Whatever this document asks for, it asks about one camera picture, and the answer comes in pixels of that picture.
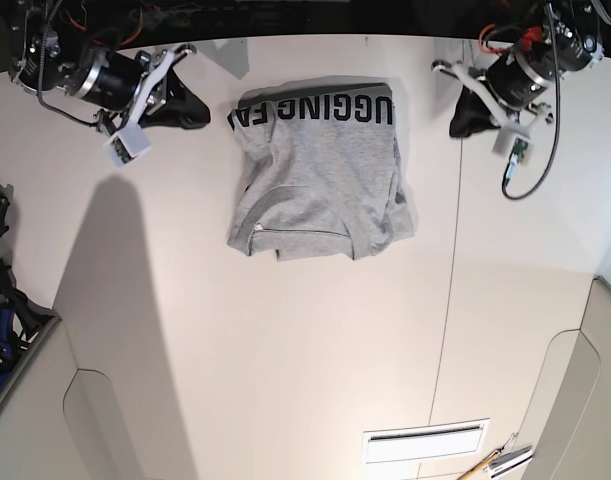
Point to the blue black equipment pile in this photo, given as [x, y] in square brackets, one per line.
[21, 320]

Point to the white vent grille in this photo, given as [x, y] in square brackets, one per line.
[424, 444]

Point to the wooden stick tool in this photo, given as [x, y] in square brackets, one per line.
[483, 464]

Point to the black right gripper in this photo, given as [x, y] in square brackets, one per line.
[113, 81]

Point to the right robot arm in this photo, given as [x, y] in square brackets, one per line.
[68, 54]

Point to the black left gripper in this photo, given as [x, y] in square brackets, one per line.
[524, 72]

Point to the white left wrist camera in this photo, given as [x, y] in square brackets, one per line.
[514, 137]

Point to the grey T-shirt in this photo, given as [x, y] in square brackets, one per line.
[322, 173]

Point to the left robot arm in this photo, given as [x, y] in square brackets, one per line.
[495, 39]

